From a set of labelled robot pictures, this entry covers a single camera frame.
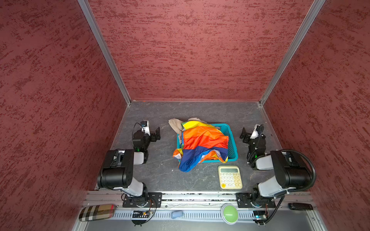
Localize teal plastic basket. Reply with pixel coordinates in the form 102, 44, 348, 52
176, 123, 238, 163

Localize rainbow striped shorts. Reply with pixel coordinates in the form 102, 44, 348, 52
173, 121, 229, 172

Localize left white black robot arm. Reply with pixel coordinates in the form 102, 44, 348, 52
97, 125, 161, 207

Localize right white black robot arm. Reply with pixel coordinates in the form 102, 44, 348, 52
240, 125, 317, 208

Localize beige shorts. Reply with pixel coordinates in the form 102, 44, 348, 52
169, 117, 206, 144

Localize cream yellow calculator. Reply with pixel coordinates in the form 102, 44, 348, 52
218, 166, 243, 190

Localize green round push button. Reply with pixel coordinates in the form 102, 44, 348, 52
221, 204, 239, 225

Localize right small circuit board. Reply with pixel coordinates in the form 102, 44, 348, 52
252, 210, 268, 225

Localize small circuit board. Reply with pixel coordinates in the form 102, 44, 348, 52
252, 210, 268, 225
131, 210, 152, 226

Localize black remote device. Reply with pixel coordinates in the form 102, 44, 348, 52
288, 203, 313, 211

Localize left small circuit board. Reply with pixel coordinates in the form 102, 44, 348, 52
131, 210, 152, 226

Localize small blue grey eraser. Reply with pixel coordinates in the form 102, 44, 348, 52
171, 210, 184, 219

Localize plaid glasses case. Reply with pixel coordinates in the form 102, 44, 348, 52
79, 204, 116, 222

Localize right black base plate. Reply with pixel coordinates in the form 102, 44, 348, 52
236, 193, 276, 208

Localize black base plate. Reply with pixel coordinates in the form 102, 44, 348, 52
236, 193, 276, 208
122, 192, 162, 209

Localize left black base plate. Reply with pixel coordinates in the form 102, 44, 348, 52
122, 192, 162, 209

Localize aluminium front rail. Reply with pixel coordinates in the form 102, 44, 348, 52
73, 191, 327, 231

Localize left aluminium corner post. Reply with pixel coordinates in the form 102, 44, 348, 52
78, 0, 132, 106

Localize aluminium corner post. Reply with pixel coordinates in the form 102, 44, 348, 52
259, 0, 325, 107
78, 0, 132, 106

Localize right aluminium corner post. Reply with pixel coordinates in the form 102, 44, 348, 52
259, 0, 325, 107

